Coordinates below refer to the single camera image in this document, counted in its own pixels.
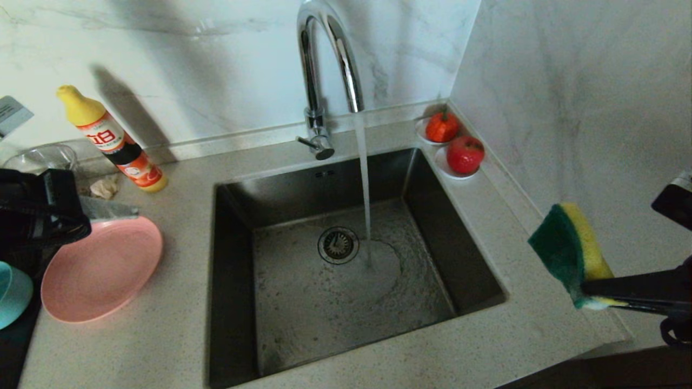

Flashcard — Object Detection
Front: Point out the red apple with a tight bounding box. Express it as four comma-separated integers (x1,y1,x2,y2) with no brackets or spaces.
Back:
447,135,485,175

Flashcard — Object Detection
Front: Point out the clear glass bowl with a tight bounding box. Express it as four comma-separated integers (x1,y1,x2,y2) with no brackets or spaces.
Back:
3,144,79,177

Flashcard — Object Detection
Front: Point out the black stove top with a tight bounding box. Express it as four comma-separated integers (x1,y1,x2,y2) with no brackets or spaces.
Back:
0,254,44,389

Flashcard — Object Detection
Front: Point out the chrome gooseneck faucet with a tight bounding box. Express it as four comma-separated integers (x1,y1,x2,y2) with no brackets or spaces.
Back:
296,0,364,161

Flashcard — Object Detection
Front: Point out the teal bowl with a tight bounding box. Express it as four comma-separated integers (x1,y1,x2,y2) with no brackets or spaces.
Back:
0,261,34,330

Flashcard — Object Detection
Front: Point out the clear running water stream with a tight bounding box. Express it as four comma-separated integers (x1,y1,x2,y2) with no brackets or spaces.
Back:
354,112,376,268

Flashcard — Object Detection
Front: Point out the yellow green sponge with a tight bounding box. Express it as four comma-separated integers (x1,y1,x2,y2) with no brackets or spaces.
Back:
528,202,629,311

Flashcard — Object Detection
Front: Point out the pink plate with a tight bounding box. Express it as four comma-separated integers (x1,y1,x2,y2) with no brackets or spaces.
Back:
41,216,164,324

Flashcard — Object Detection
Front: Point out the stainless steel sink basin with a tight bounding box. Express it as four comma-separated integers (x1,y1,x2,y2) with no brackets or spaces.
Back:
205,147,509,389

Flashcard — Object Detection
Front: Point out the yellow capped dish soap bottle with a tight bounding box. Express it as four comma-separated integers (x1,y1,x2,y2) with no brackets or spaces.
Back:
57,85,168,193

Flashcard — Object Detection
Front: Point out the crumpled beige tissue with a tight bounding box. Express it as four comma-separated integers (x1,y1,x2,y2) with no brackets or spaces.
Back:
89,176,119,200

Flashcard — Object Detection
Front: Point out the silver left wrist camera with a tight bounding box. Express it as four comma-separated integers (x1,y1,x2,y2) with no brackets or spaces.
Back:
0,96,34,140

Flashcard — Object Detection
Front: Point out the round metal drain strainer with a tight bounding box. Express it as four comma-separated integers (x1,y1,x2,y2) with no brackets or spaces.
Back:
318,226,360,265

